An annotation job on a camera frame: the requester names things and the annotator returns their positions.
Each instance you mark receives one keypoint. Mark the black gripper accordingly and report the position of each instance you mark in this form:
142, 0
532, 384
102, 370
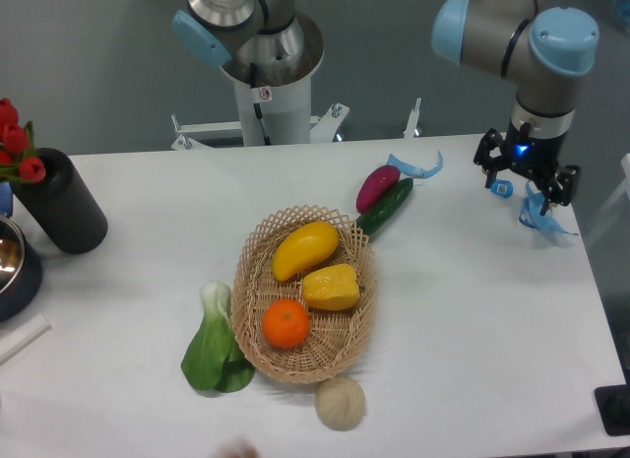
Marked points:
531, 157

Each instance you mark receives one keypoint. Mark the yellow bell pepper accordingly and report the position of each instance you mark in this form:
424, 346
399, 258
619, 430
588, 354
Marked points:
332, 288

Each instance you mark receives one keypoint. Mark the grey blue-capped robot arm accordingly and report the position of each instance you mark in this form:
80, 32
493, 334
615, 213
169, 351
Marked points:
546, 52

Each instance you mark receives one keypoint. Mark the small blue tag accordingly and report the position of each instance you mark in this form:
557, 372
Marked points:
502, 188

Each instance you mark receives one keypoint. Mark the blue tangled ribbon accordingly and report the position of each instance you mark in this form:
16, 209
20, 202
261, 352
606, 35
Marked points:
531, 215

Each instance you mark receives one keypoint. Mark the blue curled tape strip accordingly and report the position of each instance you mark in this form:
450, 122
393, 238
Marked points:
415, 171

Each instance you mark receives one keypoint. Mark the purple sweet potato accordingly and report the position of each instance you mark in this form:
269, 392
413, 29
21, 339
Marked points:
375, 185

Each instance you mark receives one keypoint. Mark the green cucumber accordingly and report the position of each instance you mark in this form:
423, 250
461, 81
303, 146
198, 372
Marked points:
385, 208

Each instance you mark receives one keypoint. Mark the yellow mango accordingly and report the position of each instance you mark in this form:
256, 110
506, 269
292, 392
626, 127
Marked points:
304, 248

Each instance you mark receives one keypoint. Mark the black device at edge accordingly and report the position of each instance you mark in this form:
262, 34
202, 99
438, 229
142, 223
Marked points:
613, 408

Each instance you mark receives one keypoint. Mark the orange mandarin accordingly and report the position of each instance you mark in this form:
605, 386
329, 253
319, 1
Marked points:
286, 323

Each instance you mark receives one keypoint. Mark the beige steamed bun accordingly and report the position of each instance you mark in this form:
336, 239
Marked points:
340, 403

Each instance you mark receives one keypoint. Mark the green bok choy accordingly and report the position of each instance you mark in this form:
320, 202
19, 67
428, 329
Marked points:
213, 360

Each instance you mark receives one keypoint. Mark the black cylindrical vase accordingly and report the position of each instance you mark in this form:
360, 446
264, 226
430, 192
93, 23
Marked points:
63, 205

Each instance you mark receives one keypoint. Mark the red tulip bouquet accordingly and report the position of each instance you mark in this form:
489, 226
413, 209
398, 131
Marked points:
20, 162

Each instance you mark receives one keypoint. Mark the dark metal bowl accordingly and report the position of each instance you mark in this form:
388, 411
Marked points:
21, 270

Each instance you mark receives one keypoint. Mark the white flat stick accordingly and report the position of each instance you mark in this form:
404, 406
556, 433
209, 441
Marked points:
14, 339

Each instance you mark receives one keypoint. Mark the white frame at right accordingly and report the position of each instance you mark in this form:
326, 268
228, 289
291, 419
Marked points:
610, 211

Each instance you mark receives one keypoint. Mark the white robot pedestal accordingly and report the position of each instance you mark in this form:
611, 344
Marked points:
271, 76

